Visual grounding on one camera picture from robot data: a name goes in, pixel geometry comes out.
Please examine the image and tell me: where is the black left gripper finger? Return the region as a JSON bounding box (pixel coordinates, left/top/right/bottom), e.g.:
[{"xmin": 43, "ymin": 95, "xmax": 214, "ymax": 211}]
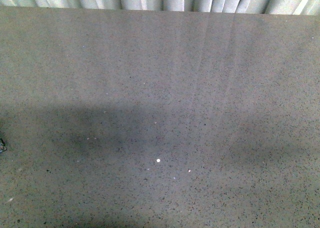
[{"xmin": 0, "ymin": 138, "xmax": 7, "ymax": 153}]

